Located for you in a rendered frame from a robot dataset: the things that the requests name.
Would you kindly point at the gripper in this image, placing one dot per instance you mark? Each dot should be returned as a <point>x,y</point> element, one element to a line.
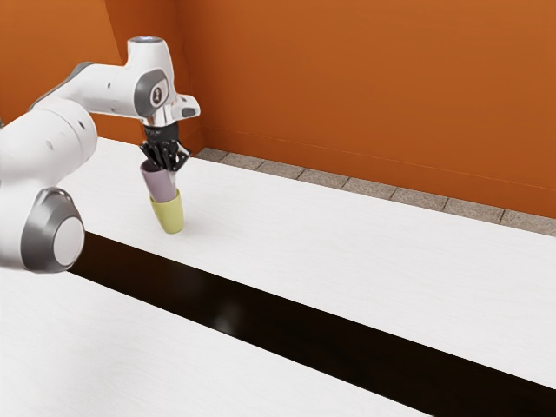
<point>162,134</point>

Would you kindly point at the lilac cup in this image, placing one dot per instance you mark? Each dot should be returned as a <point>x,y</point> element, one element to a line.
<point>160,184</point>

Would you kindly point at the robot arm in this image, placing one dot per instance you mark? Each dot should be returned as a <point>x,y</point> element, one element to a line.
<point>56,139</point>

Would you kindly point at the yellow-green cup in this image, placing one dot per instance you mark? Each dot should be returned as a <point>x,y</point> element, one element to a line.
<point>168,215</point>

